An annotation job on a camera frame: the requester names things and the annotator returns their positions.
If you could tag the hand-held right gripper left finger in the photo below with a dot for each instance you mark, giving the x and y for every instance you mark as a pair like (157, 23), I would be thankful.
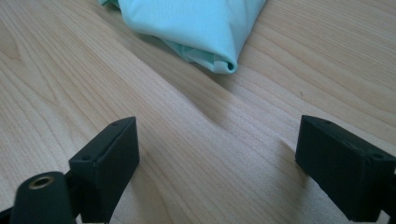
(109, 161)

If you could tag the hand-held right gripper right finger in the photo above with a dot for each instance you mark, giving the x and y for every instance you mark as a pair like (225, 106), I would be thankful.
(342, 168)

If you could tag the mint green t-shirt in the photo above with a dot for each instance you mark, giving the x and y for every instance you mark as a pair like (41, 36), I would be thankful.
(186, 28)

